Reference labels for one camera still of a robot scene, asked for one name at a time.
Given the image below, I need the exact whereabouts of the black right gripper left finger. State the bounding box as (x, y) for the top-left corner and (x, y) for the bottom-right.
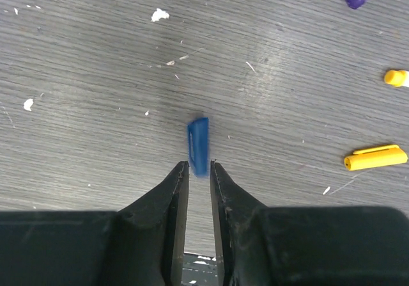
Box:
(1, 161), (189, 285)

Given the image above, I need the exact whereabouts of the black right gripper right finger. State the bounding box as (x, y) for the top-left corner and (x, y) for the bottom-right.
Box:
(210, 162), (408, 285)

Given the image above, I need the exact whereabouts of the blue pen cap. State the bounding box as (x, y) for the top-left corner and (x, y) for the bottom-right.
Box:
(187, 117), (210, 177)

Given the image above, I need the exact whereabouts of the yellow pen cap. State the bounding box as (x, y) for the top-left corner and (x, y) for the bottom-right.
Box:
(344, 145), (408, 171)

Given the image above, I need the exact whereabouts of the white marker with yellow end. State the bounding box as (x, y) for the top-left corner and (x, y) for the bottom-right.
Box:
(383, 70), (409, 88)

